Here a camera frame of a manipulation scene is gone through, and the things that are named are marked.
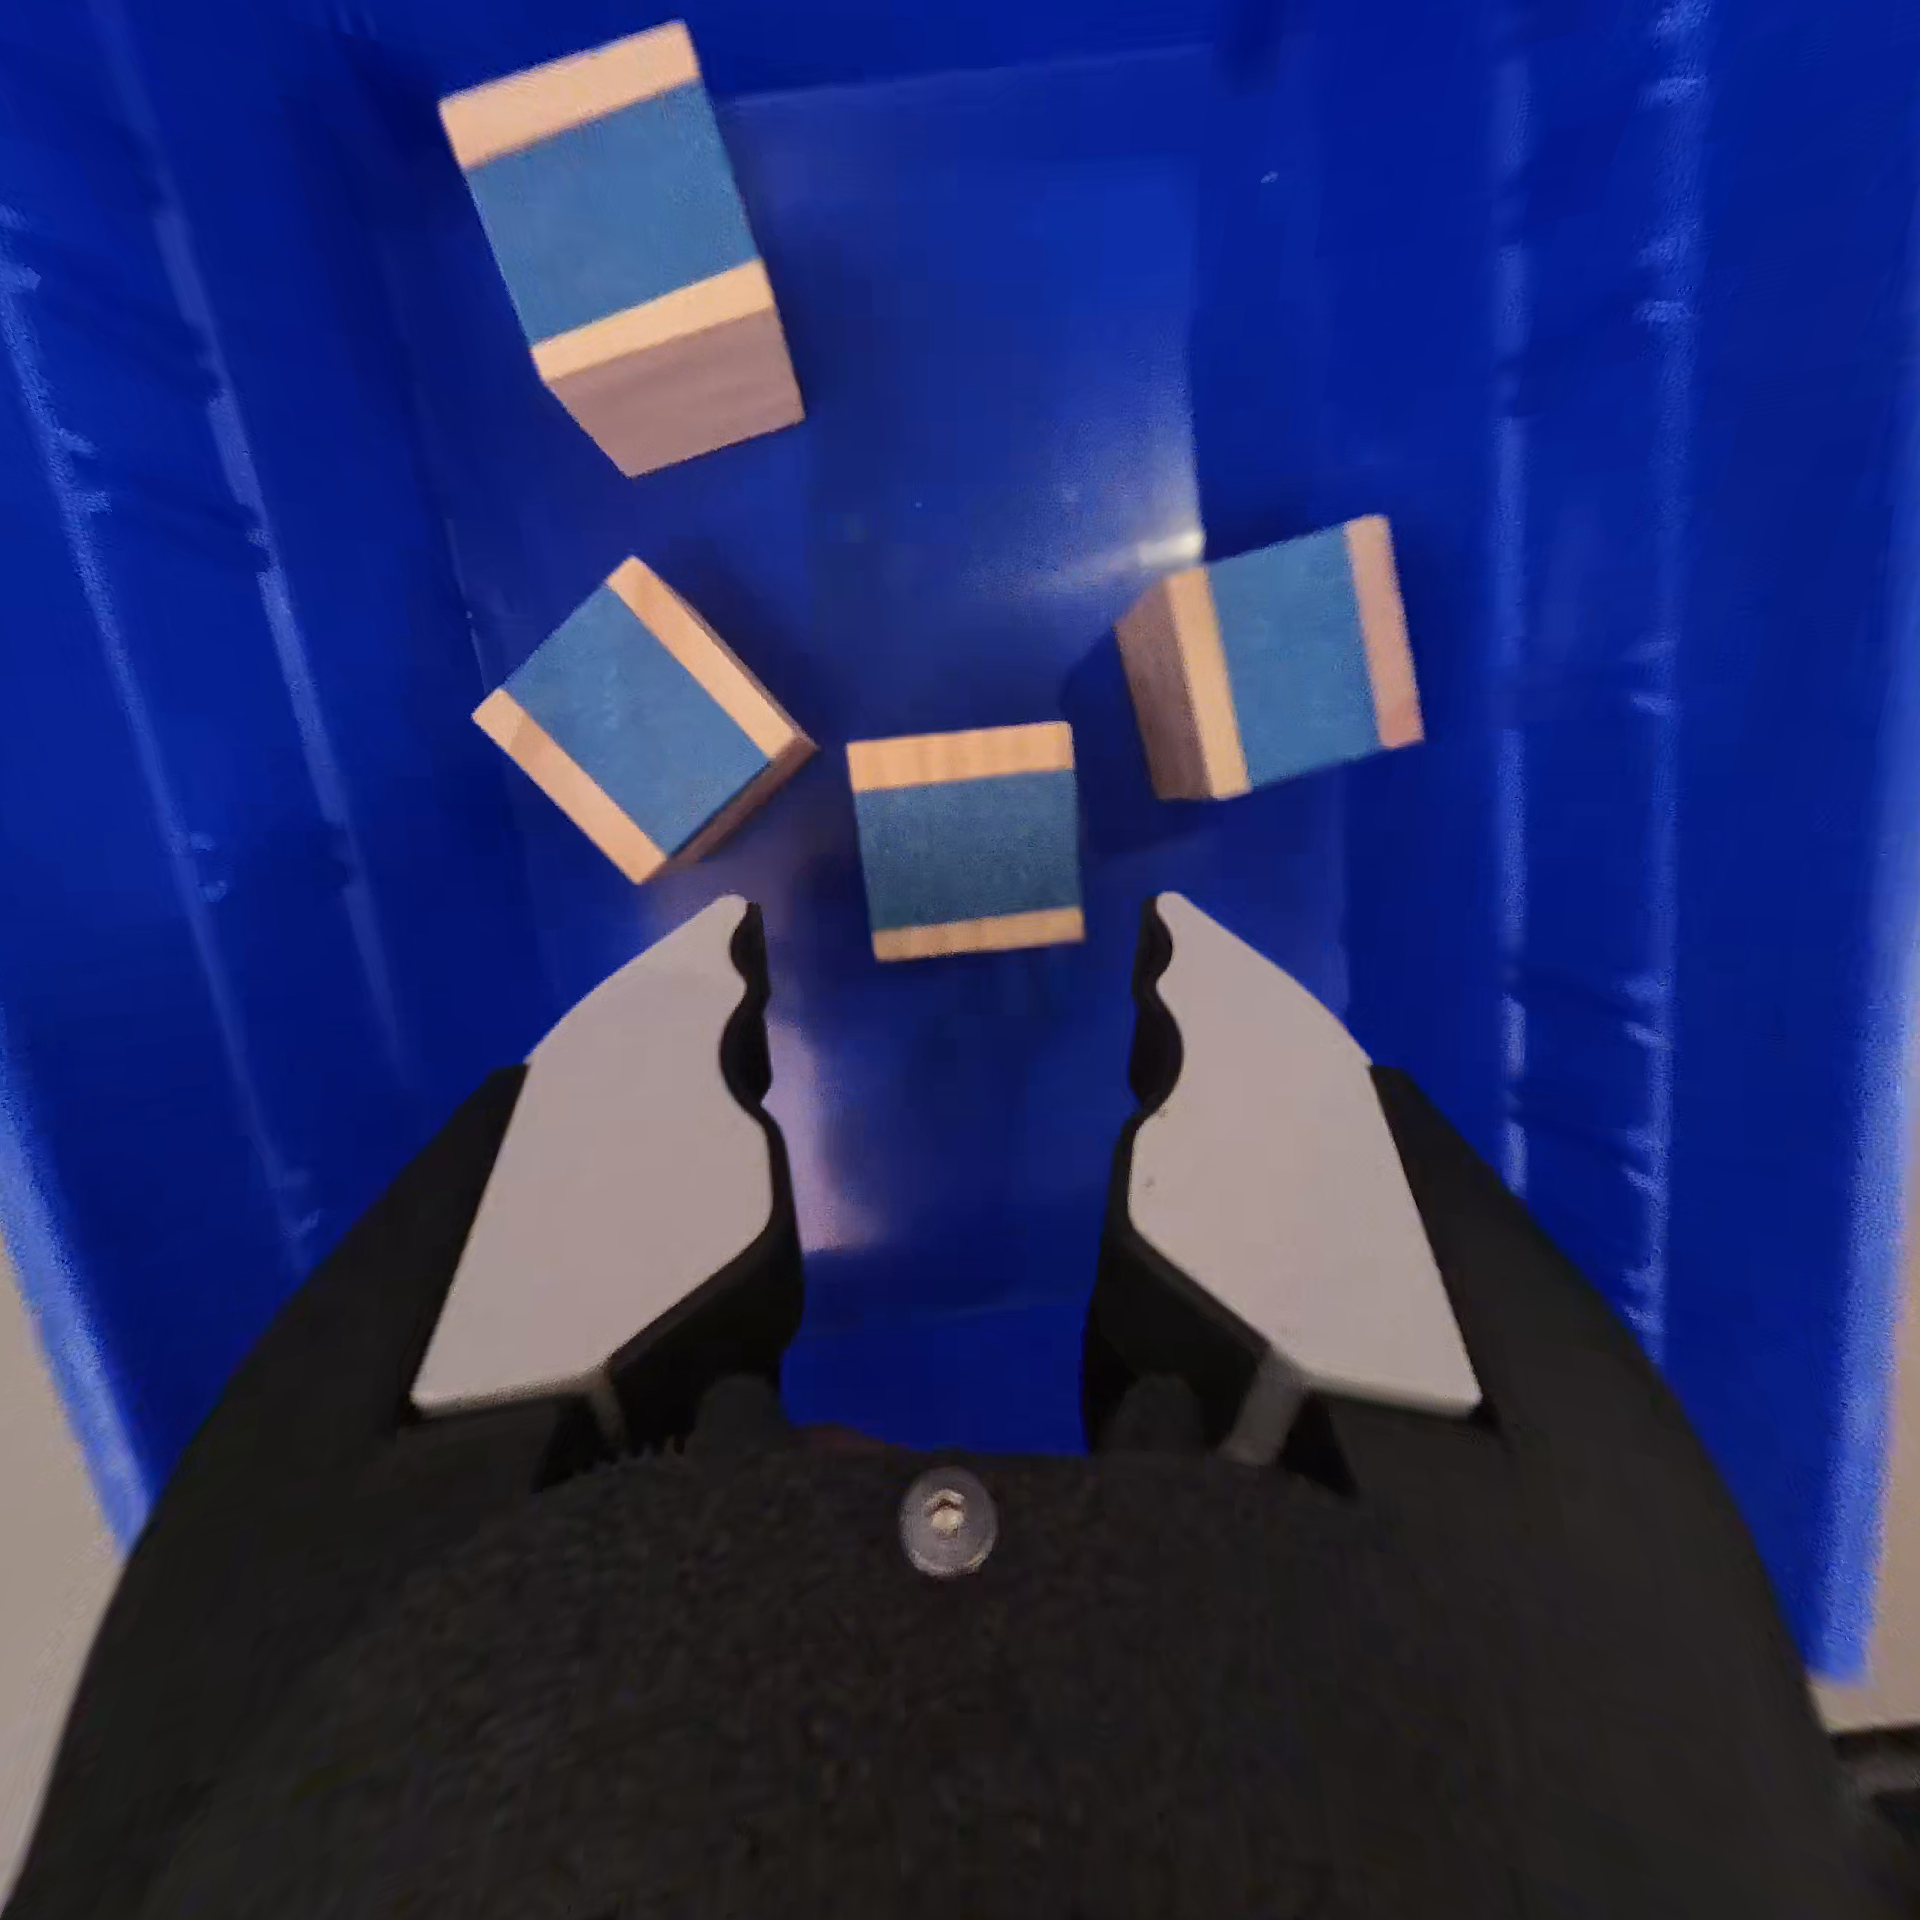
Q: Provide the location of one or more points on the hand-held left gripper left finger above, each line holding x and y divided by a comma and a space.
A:
598, 1201

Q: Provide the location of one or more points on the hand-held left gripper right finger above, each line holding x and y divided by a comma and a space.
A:
1289, 1201

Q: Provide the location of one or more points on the blue plastic bin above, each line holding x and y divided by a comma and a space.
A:
974, 299

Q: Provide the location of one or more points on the grey desk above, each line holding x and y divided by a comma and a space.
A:
43, 1499

